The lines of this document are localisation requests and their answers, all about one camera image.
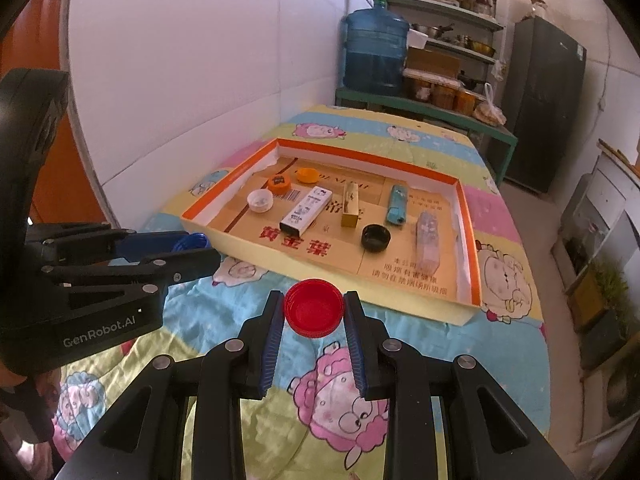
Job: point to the white plastic bottle cap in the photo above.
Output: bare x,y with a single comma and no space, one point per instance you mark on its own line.
260,200

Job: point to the clear patterned plastic case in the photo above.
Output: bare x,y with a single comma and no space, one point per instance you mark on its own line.
427,244

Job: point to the orange-rimmed cardboard tray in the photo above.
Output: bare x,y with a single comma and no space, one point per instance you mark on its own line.
329,251

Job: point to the blue water jug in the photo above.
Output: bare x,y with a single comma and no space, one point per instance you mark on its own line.
376,46

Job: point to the orange round tape measure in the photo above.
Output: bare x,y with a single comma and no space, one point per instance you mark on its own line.
279,184

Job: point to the green metal bench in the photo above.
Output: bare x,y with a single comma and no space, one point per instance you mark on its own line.
397,105

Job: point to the potted green plant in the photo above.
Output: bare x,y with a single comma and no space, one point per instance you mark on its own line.
599,305

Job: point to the blue plastic bottle cap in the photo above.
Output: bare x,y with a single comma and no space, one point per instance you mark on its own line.
192,241

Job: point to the teal floral lighter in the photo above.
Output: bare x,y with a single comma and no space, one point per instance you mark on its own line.
396,213

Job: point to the white plastic bag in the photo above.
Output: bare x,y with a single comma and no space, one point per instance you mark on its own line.
487,111

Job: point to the gold YSL rectangular box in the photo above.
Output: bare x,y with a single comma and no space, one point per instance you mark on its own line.
350,205

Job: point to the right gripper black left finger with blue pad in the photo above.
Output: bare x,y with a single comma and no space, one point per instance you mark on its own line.
141,435

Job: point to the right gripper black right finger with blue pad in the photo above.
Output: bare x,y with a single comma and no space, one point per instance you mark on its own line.
487,436

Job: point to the wall shelf with cookware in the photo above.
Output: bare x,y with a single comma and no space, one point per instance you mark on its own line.
467,30

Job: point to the white Hello Kitty box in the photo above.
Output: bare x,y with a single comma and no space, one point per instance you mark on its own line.
299,219

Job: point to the orange plastic bottle cap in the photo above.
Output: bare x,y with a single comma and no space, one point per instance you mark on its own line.
307,175

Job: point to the brown cardboard box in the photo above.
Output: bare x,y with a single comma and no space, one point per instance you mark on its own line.
433,62

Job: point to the person's left hand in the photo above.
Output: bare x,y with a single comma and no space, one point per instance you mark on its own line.
36,458

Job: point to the white cabinet counter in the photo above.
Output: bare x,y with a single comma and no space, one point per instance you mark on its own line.
601,221

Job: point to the red plastic bottle cap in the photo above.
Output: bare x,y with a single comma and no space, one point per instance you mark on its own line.
313,308

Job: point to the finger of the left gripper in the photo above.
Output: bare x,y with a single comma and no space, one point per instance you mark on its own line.
92,269
88,243

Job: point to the dark grey refrigerator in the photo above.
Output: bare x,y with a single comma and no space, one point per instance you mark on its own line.
540,99

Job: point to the black plastic bottle cap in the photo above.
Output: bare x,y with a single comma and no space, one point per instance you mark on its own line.
375,238

